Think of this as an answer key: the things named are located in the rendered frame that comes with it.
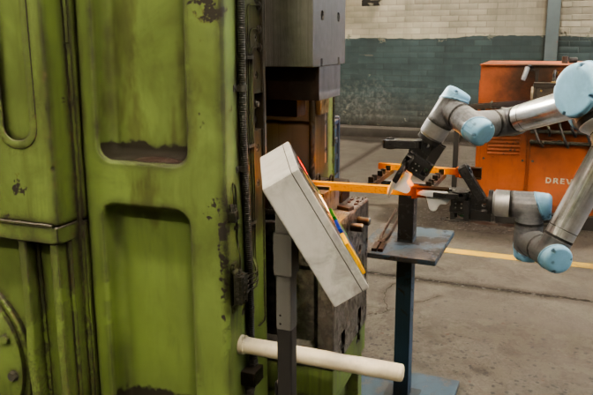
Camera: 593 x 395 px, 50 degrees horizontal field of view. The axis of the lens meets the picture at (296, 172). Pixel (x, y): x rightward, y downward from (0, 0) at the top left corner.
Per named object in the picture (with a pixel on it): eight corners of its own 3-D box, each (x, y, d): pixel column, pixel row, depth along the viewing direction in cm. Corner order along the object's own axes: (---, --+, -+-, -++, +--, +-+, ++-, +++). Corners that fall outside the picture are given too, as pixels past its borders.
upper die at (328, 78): (340, 95, 199) (340, 63, 197) (319, 100, 180) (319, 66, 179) (219, 92, 214) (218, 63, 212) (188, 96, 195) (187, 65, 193)
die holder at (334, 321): (366, 320, 226) (368, 197, 217) (334, 371, 191) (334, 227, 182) (224, 298, 246) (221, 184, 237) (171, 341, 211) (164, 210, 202)
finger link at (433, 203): (415, 211, 186) (447, 213, 183) (416, 191, 184) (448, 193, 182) (416, 208, 188) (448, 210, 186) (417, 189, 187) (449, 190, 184)
